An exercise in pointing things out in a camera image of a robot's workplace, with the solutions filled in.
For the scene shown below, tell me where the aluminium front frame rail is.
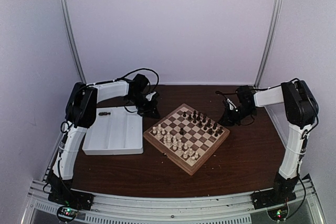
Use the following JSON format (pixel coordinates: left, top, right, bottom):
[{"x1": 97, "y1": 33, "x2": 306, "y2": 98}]
[{"x1": 18, "y1": 178, "x2": 326, "y2": 223}]

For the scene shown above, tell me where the aluminium left corner post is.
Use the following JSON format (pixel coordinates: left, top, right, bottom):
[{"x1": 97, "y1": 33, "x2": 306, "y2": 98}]
[{"x1": 60, "y1": 0, "x2": 86, "y2": 83}]

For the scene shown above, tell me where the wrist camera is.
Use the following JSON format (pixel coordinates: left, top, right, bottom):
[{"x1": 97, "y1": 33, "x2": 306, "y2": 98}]
[
  {"x1": 226, "y1": 98, "x2": 237, "y2": 110},
  {"x1": 145, "y1": 91, "x2": 160, "y2": 101}
]

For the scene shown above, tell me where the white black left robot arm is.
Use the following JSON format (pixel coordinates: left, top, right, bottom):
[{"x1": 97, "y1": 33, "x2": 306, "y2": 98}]
[{"x1": 47, "y1": 74, "x2": 160, "y2": 205}]

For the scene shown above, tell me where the white chess pieces group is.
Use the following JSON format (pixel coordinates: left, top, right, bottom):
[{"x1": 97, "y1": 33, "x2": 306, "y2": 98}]
[{"x1": 149, "y1": 123, "x2": 205, "y2": 167}]

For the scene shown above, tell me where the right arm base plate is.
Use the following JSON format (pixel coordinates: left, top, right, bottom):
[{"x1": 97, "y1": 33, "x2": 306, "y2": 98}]
[{"x1": 251, "y1": 189, "x2": 297, "y2": 209}]

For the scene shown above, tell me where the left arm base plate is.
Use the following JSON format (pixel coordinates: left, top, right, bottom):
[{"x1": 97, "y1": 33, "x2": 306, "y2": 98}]
[{"x1": 48, "y1": 190, "x2": 94, "y2": 210}]

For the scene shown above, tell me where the right controller board with LEDs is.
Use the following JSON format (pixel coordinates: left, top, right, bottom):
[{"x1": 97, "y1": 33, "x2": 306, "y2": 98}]
[{"x1": 267, "y1": 205, "x2": 289, "y2": 222}]

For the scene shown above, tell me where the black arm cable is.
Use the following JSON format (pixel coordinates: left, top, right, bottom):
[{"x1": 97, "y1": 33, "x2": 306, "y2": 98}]
[
  {"x1": 115, "y1": 68, "x2": 160, "y2": 114},
  {"x1": 215, "y1": 78, "x2": 320, "y2": 217}
]

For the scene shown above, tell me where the white plastic sorting tray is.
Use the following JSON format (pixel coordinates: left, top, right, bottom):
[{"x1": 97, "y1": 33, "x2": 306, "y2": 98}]
[{"x1": 82, "y1": 106, "x2": 143, "y2": 155}]

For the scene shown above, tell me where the pile of dark chess pieces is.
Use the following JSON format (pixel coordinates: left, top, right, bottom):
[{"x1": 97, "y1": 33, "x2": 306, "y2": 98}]
[{"x1": 98, "y1": 112, "x2": 111, "y2": 116}]

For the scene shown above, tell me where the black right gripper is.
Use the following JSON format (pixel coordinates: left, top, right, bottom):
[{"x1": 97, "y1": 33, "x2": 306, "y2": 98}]
[{"x1": 217, "y1": 104, "x2": 256, "y2": 126}]

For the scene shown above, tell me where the controller board with leds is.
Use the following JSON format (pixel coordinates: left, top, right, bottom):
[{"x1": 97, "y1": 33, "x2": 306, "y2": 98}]
[
  {"x1": 267, "y1": 205, "x2": 289, "y2": 222},
  {"x1": 56, "y1": 206, "x2": 79, "y2": 222}
]

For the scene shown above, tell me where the left controller board with LEDs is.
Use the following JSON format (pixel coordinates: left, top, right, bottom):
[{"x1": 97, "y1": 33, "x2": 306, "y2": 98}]
[{"x1": 56, "y1": 206, "x2": 79, "y2": 222}]

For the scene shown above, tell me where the aluminium right corner post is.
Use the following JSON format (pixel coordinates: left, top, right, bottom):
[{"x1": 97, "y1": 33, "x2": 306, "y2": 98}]
[{"x1": 254, "y1": 0, "x2": 283, "y2": 87}]

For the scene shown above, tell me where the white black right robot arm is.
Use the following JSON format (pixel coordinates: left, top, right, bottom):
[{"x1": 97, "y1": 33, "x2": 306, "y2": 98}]
[{"x1": 215, "y1": 78, "x2": 319, "y2": 204}]

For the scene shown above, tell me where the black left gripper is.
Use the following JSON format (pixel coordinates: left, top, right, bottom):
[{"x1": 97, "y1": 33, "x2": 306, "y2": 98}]
[{"x1": 126, "y1": 93, "x2": 161, "y2": 120}]

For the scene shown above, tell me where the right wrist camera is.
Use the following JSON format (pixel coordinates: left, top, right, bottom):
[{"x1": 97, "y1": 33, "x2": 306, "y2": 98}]
[{"x1": 226, "y1": 98, "x2": 237, "y2": 110}]

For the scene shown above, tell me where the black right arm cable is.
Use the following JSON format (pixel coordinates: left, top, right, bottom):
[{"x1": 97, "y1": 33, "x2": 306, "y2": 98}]
[{"x1": 215, "y1": 78, "x2": 320, "y2": 217}]

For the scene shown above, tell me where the wooden chess board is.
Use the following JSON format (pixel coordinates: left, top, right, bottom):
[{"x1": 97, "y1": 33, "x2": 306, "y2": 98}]
[{"x1": 143, "y1": 104, "x2": 230, "y2": 176}]

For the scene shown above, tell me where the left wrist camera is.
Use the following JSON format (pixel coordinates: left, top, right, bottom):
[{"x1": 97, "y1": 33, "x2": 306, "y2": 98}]
[{"x1": 145, "y1": 91, "x2": 160, "y2": 101}]

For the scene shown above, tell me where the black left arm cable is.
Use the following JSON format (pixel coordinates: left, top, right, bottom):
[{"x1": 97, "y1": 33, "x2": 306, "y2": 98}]
[{"x1": 115, "y1": 68, "x2": 160, "y2": 114}]

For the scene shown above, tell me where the aluminium corner post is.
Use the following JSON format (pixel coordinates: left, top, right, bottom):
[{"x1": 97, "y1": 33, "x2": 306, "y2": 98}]
[
  {"x1": 60, "y1": 0, "x2": 86, "y2": 83},
  {"x1": 254, "y1": 0, "x2": 283, "y2": 87}
]

